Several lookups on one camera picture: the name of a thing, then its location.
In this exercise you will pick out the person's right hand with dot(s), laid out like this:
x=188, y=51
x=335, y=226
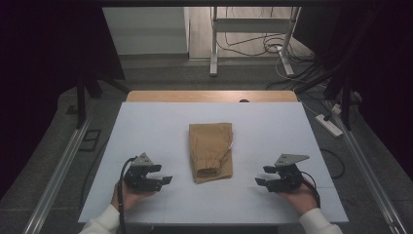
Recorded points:
x=302, y=200

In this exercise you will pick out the tan children's pants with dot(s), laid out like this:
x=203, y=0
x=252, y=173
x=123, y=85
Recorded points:
x=211, y=146

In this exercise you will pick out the black metal stand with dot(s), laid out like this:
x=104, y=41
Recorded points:
x=81, y=97
x=345, y=97

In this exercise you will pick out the person's left hand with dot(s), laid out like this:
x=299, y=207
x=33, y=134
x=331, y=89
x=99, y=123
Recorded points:
x=130, y=198

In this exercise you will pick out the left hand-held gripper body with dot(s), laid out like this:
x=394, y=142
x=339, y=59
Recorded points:
x=138, y=177

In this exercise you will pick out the white metal stand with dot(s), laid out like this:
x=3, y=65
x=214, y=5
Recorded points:
x=250, y=25

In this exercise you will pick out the white power strip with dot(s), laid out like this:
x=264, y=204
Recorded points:
x=329, y=125

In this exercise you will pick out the white cabinet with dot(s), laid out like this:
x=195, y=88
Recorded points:
x=146, y=31

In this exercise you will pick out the wooden table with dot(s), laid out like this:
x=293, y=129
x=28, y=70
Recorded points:
x=195, y=96

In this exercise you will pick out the dark floor plate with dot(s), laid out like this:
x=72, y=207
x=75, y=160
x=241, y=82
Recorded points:
x=91, y=139

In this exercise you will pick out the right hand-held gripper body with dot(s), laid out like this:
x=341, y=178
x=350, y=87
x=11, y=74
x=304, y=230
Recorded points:
x=289, y=177

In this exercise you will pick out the dark curtain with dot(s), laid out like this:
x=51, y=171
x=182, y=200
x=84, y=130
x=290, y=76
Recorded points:
x=383, y=65
x=42, y=65

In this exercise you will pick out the aluminium floor rail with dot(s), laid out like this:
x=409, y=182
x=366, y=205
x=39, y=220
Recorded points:
x=58, y=178
x=370, y=175

